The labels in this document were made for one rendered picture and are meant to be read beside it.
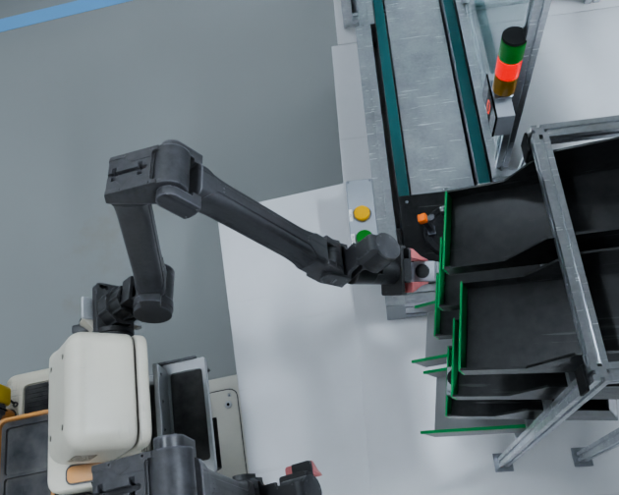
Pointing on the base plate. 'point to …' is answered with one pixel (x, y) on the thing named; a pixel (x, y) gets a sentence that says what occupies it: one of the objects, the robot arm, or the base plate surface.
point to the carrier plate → (413, 231)
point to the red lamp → (507, 71)
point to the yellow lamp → (503, 86)
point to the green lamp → (511, 53)
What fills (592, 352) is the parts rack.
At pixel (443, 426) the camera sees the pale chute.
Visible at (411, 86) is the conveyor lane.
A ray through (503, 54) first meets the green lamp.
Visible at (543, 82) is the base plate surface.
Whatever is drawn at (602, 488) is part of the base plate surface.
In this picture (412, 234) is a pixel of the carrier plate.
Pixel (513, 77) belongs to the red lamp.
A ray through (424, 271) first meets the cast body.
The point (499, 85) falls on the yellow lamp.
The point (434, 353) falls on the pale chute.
